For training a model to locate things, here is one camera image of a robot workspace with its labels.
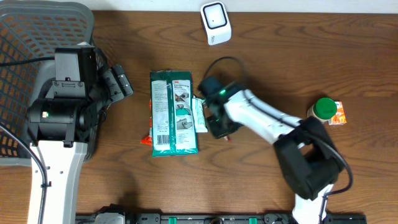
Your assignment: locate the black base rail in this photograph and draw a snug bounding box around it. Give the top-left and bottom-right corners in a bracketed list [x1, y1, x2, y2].
[75, 212, 368, 224]

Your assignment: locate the green snack packet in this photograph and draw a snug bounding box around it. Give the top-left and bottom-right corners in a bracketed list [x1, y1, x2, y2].
[150, 70, 198, 157]

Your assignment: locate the grey plastic shopping basket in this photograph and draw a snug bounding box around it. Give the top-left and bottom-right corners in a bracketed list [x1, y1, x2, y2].
[1, 1, 109, 159]

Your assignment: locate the white barcode scanner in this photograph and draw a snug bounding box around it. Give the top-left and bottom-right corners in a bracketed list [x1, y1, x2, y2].
[200, 1, 232, 45]

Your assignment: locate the green lid jar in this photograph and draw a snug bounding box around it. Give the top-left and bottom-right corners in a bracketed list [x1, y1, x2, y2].
[307, 98, 337, 123]

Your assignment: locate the small orange carton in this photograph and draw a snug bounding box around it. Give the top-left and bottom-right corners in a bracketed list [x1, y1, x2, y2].
[328, 101, 346, 125]

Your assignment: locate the red snack packet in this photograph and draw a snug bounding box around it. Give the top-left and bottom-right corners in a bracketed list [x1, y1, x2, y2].
[141, 100, 153, 146]

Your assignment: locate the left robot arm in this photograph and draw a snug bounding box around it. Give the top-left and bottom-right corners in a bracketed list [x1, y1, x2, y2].
[27, 42, 134, 223]

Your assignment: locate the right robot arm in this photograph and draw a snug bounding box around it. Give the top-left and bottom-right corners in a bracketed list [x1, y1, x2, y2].
[198, 77, 349, 223]

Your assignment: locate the pale green wipes packet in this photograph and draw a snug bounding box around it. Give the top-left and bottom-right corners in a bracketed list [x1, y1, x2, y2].
[192, 96, 208, 133]

